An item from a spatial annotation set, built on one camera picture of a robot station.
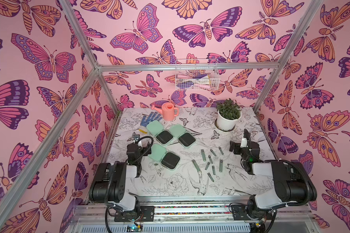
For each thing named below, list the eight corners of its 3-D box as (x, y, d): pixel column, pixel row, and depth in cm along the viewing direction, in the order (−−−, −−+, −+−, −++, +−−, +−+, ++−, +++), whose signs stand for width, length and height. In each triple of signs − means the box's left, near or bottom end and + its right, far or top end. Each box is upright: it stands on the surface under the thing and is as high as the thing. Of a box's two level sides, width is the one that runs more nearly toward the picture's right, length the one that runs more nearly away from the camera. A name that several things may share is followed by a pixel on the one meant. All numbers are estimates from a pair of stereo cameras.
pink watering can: (153, 117, 119) (151, 106, 110) (158, 109, 124) (156, 99, 115) (174, 122, 115) (174, 112, 106) (178, 114, 120) (178, 104, 111)
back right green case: (186, 150, 100) (186, 148, 98) (167, 129, 111) (167, 127, 109) (199, 141, 104) (199, 139, 102) (180, 121, 116) (180, 120, 114)
